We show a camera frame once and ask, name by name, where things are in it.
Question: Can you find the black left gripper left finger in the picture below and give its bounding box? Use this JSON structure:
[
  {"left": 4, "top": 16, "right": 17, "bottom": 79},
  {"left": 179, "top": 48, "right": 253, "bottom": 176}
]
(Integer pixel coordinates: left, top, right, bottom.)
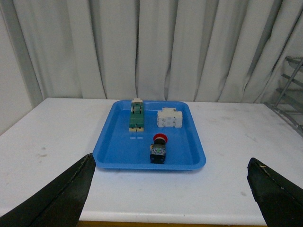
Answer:
[{"left": 0, "top": 154, "right": 96, "bottom": 227}]

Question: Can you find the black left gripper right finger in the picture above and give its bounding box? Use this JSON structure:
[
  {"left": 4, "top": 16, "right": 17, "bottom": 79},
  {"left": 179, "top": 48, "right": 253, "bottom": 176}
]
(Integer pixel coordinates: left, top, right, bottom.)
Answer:
[{"left": 247, "top": 158, "right": 303, "bottom": 227}]

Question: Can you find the red emergency stop button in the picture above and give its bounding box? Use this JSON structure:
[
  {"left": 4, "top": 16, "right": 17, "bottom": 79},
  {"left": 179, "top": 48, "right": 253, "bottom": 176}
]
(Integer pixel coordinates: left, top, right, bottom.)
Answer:
[{"left": 150, "top": 133, "right": 168, "bottom": 164}]

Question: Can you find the blue plastic tray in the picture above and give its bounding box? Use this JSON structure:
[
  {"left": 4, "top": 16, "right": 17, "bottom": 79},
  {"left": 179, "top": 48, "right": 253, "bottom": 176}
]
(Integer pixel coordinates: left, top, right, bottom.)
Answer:
[{"left": 93, "top": 100, "right": 206, "bottom": 171}]

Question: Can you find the green terminal block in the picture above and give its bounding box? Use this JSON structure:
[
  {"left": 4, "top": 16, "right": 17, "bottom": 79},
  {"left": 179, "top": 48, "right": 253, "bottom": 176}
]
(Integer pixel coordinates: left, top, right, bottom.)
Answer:
[{"left": 129, "top": 98, "right": 144, "bottom": 132}]

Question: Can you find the white circuit breaker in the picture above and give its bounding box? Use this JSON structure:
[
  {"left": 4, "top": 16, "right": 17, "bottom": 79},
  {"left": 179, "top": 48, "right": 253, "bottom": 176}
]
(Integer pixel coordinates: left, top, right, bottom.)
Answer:
[{"left": 157, "top": 107, "right": 183, "bottom": 128}]

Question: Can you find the grey curtain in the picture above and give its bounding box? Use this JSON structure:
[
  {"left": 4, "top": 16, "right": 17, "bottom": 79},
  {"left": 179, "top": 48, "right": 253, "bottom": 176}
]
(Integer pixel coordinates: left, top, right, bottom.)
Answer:
[{"left": 0, "top": 0, "right": 303, "bottom": 132}]

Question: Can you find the silver mesh rack frame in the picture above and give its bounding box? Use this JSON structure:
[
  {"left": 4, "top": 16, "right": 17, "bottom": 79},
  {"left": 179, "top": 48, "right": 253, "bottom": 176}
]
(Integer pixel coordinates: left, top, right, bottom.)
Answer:
[{"left": 265, "top": 56, "right": 303, "bottom": 136}]

